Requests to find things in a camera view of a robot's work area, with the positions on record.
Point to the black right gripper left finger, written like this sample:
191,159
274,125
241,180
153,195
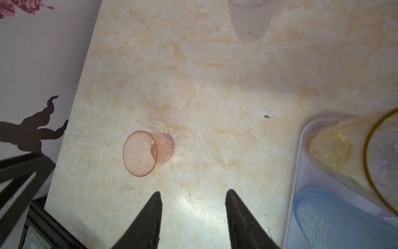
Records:
144,232

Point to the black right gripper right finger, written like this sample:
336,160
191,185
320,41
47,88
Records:
244,230

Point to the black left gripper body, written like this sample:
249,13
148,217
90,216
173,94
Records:
25,176

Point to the blue ribbed plastic cup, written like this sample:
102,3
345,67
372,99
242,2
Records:
328,222

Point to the pink plastic cup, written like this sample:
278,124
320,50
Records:
144,152

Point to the amber plastic cup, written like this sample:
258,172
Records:
362,154

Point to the clear cup back row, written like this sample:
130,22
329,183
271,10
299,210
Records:
250,19

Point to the lilac plastic tray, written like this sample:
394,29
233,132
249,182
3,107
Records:
308,175

